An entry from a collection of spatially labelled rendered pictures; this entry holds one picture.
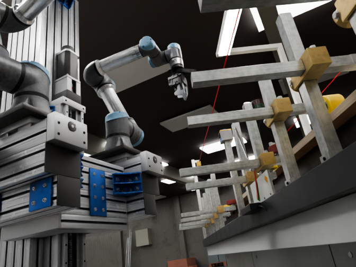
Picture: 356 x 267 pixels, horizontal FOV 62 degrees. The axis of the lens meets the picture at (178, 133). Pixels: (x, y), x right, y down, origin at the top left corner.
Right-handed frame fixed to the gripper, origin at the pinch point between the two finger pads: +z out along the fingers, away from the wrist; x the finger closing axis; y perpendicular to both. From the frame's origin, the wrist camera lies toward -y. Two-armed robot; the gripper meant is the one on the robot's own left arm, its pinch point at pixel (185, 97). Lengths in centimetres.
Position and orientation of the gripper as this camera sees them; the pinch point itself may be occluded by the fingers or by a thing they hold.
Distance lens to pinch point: 158.2
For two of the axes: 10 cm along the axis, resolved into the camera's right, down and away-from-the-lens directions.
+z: 1.4, 9.1, -3.9
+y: -8.8, 2.9, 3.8
